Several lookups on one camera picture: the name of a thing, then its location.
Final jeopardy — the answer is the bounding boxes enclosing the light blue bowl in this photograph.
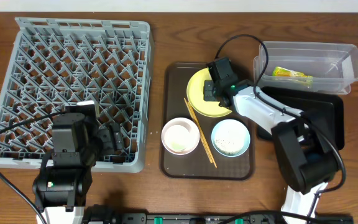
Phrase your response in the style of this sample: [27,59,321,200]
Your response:
[211,119,251,157]

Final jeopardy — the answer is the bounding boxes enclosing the pink-rimmed white bowl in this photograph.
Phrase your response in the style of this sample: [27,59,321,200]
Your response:
[161,118,200,156]

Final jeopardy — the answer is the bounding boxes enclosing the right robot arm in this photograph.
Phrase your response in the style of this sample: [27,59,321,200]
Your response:
[206,58,346,223]

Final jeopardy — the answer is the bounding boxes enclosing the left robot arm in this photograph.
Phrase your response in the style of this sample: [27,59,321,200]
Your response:
[33,113,124,223]

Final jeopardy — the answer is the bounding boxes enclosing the clear plastic waste bin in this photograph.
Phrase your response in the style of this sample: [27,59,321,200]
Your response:
[254,41,358,95]

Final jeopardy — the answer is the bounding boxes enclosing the black waste tray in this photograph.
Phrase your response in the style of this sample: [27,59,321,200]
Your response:
[262,86,345,150]

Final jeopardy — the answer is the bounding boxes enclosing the yellow round plate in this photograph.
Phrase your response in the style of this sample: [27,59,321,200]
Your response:
[186,68,232,118]

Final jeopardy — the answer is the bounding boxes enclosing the yellow green snack wrapper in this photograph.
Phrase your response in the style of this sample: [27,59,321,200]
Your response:
[272,67,313,85]

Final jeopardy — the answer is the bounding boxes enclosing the brown serving tray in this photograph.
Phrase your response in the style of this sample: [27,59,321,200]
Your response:
[160,62,255,180]

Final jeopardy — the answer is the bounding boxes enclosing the grey plastic dish rack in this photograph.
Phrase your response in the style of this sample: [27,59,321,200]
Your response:
[0,17,154,173]

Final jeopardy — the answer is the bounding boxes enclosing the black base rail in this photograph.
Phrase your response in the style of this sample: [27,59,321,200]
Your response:
[82,203,354,224]

